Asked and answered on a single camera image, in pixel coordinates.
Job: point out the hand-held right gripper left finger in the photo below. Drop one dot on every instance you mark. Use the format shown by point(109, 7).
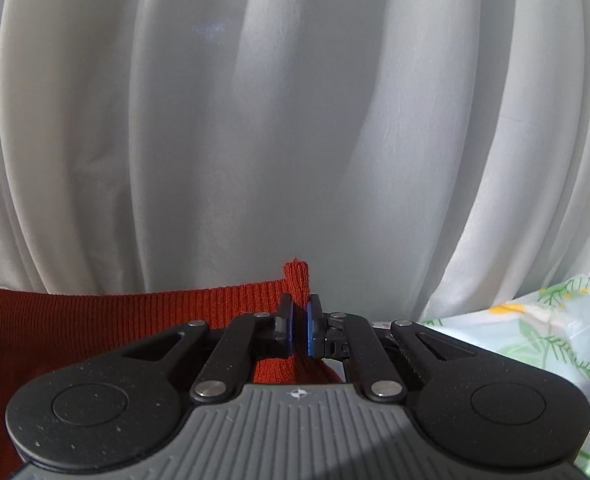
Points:
point(287, 332)

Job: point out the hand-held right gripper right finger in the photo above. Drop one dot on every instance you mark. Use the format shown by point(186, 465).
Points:
point(311, 332)

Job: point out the white curtain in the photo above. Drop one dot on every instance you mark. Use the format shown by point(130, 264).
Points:
point(295, 125)

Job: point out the red knit cardigan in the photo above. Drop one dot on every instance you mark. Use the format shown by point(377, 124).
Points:
point(75, 330)

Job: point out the floral bed sheet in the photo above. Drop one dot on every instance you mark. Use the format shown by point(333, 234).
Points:
point(525, 330)

